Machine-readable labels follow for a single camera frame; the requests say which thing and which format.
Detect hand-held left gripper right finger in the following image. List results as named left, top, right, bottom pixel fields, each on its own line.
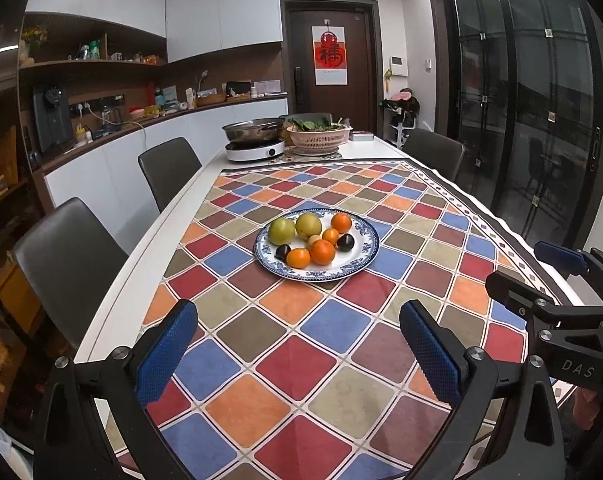
left=399, top=300, right=569, bottom=480

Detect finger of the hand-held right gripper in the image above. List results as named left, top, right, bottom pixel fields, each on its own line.
left=485, top=271, right=603, bottom=346
left=534, top=241, right=603, bottom=306

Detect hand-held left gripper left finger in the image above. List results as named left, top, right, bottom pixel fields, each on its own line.
left=34, top=299, right=199, bottom=480

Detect blue and white plate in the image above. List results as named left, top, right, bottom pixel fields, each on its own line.
left=252, top=208, right=381, bottom=283

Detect large round orange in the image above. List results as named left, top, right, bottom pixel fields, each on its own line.
left=310, top=239, right=337, bottom=266

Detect large green apple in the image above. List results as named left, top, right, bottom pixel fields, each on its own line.
left=268, top=217, right=297, bottom=246

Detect yellow-green round fruit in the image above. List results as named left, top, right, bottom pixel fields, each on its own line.
left=295, top=212, right=323, bottom=241

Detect person's right hand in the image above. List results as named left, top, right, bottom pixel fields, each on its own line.
left=573, top=386, right=603, bottom=432

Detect colourful checkered tablecloth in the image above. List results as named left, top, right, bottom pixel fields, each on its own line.
left=104, top=157, right=577, bottom=480

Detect grey dining chair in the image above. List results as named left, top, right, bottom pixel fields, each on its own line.
left=14, top=197, right=129, bottom=353
left=404, top=128, right=466, bottom=183
left=138, top=137, right=203, bottom=213

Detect sliding glass door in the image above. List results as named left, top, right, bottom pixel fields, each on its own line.
left=426, top=0, right=603, bottom=281

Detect white base cabinet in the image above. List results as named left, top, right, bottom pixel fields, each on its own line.
left=44, top=97, right=289, bottom=211

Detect white high chair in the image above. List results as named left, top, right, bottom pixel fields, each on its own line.
left=387, top=110, right=417, bottom=148

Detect plush toy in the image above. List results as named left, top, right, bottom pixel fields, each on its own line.
left=380, top=87, right=421, bottom=116

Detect white induction cooker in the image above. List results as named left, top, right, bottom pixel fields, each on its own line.
left=223, top=139, right=287, bottom=162

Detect steel pan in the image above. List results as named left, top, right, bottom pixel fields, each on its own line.
left=222, top=118, right=288, bottom=143

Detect round pink basket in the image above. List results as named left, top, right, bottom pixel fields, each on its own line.
left=286, top=127, right=353, bottom=156

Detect black power strip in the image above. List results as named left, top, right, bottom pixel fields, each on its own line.
left=68, top=94, right=127, bottom=116

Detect black countertop appliance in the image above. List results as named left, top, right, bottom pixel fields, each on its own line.
left=32, top=85, right=75, bottom=153

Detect green leafy vegetables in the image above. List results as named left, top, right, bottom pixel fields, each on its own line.
left=287, top=116, right=349, bottom=133

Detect red door poster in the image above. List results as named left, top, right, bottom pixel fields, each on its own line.
left=312, top=25, right=349, bottom=85

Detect dark brown door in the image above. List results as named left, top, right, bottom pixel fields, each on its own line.
left=281, top=0, right=382, bottom=136

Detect yellow flowers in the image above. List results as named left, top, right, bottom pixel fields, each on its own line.
left=21, top=25, right=49, bottom=53

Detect white wall cabinets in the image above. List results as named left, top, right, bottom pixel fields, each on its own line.
left=25, top=0, right=284, bottom=66

